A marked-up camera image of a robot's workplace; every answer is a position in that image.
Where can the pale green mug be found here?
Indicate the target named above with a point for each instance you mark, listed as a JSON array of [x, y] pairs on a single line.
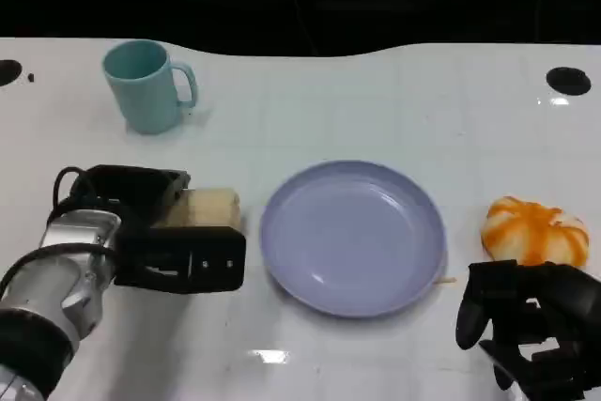
[[143, 93]]

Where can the orange and white bread roll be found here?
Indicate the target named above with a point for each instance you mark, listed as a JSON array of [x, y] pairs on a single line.
[[530, 232]]

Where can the lilac plate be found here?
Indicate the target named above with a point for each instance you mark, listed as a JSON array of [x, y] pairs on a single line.
[[352, 241]]

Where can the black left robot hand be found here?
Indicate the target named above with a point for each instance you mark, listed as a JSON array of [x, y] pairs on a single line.
[[136, 189]]

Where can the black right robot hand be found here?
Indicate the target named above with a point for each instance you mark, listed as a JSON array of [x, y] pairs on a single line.
[[563, 293]]

